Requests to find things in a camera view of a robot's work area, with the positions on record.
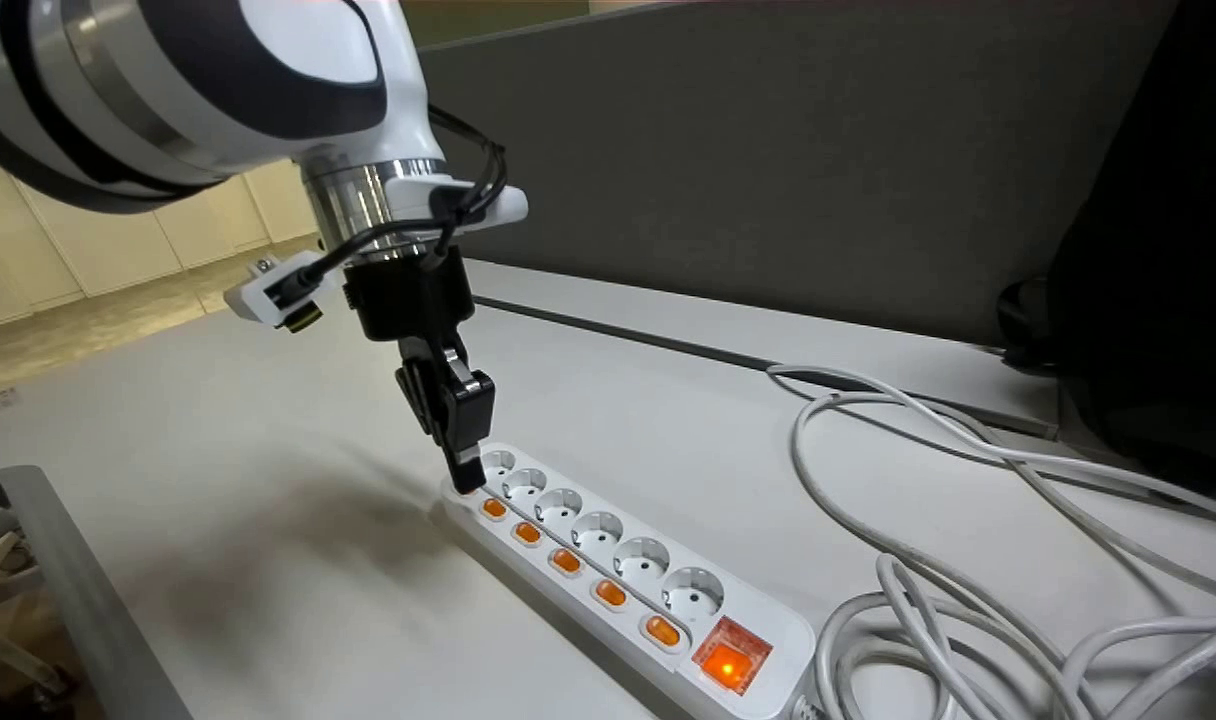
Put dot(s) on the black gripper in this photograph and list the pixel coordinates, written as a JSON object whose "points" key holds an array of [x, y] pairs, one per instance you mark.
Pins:
{"points": [[419, 301]]}

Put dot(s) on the white six-socket power strip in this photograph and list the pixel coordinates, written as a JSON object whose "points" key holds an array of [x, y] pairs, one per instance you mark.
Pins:
{"points": [[661, 619]]}

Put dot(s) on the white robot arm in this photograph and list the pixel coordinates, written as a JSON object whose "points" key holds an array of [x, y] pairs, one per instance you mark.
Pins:
{"points": [[134, 107]]}

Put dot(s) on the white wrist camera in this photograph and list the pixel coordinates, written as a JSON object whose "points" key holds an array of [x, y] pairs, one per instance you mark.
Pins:
{"points": [[279, 293]]}

